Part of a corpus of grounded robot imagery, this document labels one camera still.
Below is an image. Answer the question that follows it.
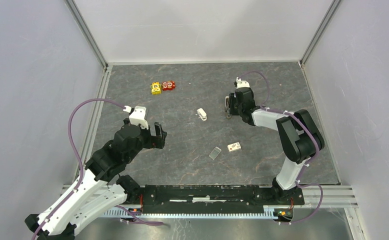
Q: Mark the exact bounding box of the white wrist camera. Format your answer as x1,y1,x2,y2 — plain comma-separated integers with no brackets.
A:
123,105,149,130
234,77,250,90

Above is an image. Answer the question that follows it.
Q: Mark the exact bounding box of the brown white stapler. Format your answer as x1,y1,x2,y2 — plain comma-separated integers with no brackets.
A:
224,96,232,120

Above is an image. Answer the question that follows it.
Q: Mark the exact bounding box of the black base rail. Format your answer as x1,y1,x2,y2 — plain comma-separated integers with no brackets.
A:
124,184,305,215

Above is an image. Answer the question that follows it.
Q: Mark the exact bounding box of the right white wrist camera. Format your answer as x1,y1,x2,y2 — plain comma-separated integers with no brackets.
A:
234,77,250,90

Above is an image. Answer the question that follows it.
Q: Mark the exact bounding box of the red toy block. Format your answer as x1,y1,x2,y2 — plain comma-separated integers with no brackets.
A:
161,80,176,91

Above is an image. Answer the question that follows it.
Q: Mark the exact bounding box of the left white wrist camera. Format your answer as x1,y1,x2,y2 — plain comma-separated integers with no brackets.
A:
123,105,149,130

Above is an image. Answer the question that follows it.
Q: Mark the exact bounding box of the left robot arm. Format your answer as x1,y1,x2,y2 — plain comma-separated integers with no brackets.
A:
24,119,167,240

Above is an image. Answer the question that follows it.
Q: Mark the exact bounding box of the yellow toy block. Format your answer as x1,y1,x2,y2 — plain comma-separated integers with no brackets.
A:
150,82,162,95

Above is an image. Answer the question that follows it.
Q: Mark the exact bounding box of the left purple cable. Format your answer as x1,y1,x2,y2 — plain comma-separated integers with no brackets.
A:
31,98,132,240

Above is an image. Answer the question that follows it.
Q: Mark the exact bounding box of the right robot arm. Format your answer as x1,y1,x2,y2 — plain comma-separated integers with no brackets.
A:
225,87,325,204

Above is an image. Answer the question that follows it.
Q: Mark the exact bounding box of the grey staple tray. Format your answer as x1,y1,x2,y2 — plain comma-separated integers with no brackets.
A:
208,146,222,160

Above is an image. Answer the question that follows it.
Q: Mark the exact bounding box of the white staple box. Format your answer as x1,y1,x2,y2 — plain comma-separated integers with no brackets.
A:
227,142,241,153

